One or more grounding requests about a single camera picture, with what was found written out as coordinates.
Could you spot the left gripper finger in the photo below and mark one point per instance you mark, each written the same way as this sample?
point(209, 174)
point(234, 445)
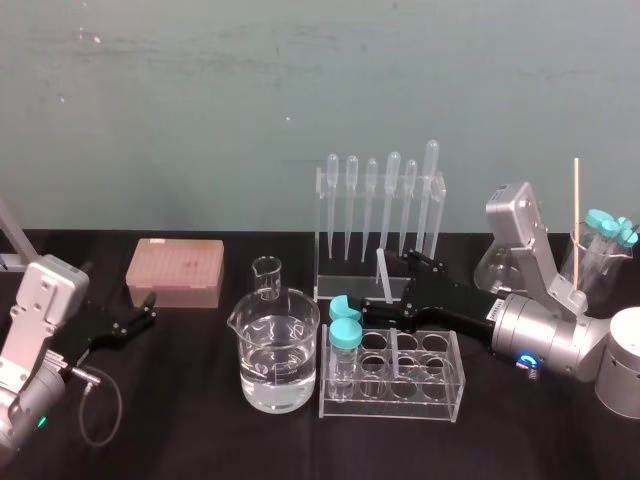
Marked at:
point(149, 301)
point(131, 334)

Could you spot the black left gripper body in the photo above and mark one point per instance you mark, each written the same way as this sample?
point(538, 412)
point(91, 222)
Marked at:
point(87, 332)

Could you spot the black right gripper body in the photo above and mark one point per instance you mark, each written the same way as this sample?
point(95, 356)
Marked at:
point(465, 310)

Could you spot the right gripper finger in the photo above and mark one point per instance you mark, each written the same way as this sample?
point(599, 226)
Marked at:
point(387, 311)
point(427, 270)

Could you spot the pink pipette tip box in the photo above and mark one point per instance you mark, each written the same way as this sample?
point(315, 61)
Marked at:
point(172, 272)

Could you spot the clear acrylic pipette stand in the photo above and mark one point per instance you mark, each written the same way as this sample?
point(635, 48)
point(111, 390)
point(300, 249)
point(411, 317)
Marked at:
point(350, 287)

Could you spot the teal capped clear tube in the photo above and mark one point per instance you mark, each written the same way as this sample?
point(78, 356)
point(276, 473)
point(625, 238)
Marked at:
point(601, 222)
point(625, 230)
point(342, 306)
point(345, 337)

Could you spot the glass conical flask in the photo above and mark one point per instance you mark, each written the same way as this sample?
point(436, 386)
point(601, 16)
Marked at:
point(492, 272)

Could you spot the long clear plastic pipette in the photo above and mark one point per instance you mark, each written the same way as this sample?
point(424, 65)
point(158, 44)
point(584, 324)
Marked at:
point(427, 200)

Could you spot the clear acrylic tube rack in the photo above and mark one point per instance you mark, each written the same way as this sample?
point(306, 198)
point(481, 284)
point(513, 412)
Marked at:
point(400, 385)

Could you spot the small glass beaker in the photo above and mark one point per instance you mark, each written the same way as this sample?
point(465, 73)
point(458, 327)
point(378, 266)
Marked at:
point(266, 280)

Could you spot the large glass beaker with water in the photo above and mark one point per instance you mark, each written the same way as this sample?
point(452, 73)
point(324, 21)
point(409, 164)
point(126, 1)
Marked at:
point(277, 360)

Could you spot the grey metal stand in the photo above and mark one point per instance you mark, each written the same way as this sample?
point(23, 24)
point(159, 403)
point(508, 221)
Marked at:
point(12, 235)

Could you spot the black table cloth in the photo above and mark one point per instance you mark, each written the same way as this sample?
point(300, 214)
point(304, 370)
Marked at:
point(200, 450)

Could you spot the glass beaker holding tubes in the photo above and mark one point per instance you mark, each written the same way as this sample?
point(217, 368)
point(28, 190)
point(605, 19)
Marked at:
point(600, 285)

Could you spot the thin wooden stick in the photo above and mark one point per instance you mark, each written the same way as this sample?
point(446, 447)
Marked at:
point(577, 225)

